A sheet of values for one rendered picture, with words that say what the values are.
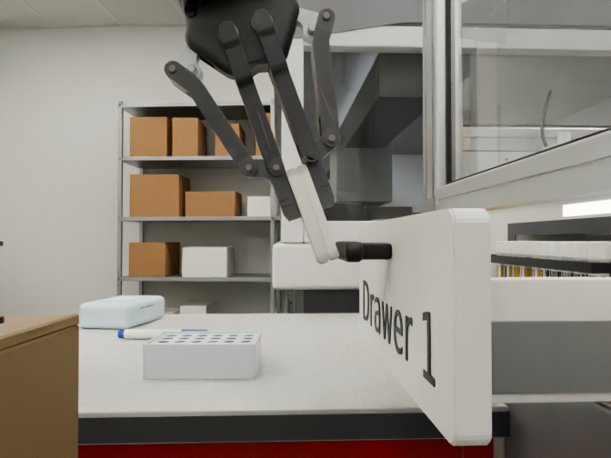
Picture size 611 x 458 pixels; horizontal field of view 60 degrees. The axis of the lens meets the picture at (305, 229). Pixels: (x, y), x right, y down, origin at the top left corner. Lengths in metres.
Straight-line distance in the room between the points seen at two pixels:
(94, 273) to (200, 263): 1.17
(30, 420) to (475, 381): 0.20
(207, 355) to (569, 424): 0.36
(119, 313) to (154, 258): 3.41
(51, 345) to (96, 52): 5.03
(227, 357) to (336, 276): 0.62
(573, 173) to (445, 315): 0.24
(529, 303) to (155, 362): 0.44
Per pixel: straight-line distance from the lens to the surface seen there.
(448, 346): 0.26
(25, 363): 0.27
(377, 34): 1.29
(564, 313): 0.29
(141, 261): 4.39
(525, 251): 0.43
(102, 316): 0.97
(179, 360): 0.61
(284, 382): 0.59
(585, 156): 0.45
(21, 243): 5.33
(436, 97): 0.83
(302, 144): 0.38
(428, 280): 0.29
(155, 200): 4.36
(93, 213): 5.03
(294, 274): 1.18
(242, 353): 0.60
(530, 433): 0.56
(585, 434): 0.48
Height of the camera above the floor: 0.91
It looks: 1 degrees up
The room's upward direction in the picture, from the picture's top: straight up
